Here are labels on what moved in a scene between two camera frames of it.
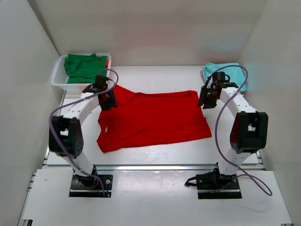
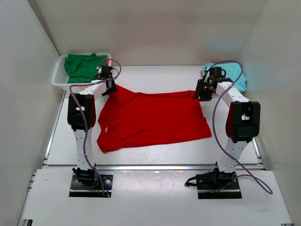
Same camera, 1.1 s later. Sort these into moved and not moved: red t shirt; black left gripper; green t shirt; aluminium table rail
Moved: black left gripper
Not moved: green t shirt; red t shirt; aluminium table rail
